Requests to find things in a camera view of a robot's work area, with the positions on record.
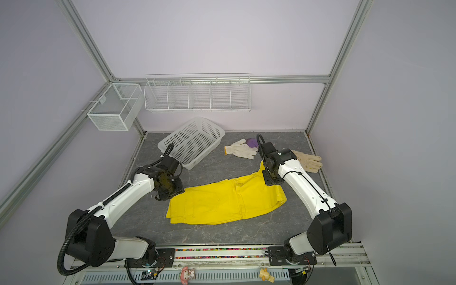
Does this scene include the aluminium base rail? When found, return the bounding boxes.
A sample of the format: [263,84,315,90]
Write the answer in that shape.
[69,243,371,273]

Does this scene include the white wire wall shelf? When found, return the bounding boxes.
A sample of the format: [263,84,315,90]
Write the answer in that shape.
[144,73,252,112]

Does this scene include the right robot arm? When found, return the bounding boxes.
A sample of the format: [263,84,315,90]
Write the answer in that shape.
[256,134,352,265]

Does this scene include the yellow duck toy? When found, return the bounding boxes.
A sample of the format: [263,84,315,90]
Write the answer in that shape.
[259,268,275,283]

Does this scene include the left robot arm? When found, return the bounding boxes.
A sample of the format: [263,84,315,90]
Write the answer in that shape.
[57,155,185,274]

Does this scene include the yellow trousers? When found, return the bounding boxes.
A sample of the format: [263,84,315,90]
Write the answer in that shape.
[166,164,287,225]

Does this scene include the white mesh wall box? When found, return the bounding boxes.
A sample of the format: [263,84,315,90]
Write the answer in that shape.
[87,83,144,131]

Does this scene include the pink plush toy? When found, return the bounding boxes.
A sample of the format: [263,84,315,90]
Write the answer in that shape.
[180,267,196,285]

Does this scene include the purple and pink brush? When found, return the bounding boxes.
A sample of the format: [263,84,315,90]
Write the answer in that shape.
[246,138,259,148]

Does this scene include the black corrugated cable hose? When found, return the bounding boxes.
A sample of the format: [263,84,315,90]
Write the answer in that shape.
[56,143,175,277]

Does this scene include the white plastic laundry basket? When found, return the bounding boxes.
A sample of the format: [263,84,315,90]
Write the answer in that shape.
[158,117,226,170]

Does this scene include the white knit glove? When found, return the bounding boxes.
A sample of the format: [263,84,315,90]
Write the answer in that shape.
[224,139,258,160]

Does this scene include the beige leather glove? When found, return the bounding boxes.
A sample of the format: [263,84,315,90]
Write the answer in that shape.
[292,150,323,173]

